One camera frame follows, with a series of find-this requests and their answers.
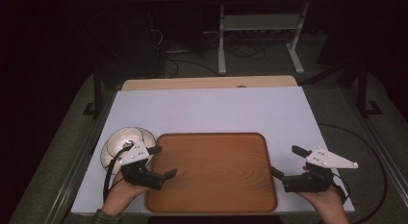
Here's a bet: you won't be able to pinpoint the person's left hand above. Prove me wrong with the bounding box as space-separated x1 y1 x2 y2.
101 171 150 217

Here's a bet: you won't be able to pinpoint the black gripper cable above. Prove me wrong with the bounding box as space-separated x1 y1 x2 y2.
330 171 349 204
102 145 134 202

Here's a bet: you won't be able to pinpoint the aluminium rail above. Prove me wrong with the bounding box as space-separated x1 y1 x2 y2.
42 88 117 224

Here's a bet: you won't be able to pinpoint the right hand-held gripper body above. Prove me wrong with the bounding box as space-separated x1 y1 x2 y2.
281 146 360 193

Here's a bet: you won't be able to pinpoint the tangled dark cables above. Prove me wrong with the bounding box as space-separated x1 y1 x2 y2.
224 40 268 60

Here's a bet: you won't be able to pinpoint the black floor cable loop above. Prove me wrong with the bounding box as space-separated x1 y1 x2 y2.
163 59 219 78

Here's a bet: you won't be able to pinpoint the black metal stand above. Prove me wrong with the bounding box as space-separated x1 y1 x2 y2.
355 59 384 118
82 55 105 119

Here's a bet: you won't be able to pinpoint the person's right hand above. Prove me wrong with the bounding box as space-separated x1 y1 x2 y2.
295 185 347 216

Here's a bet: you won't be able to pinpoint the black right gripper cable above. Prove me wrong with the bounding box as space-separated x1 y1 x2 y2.
330 171 349 204

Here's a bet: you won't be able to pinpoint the long black floor cable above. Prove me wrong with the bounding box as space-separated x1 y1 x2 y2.
317 122 389 224

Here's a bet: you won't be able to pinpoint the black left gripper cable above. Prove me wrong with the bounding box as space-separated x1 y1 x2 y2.
102 145 134 202

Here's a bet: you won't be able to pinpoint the brown wooden tray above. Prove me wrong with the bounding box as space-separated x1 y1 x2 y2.
145 132 279 214

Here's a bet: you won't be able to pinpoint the white metal desk frame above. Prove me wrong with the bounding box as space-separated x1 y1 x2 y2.
217 2 311 76

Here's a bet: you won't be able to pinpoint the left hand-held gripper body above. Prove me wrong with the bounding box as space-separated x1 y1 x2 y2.
118 139 166 191

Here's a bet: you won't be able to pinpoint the light wooden table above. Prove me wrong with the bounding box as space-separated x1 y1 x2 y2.
121 75 298 92

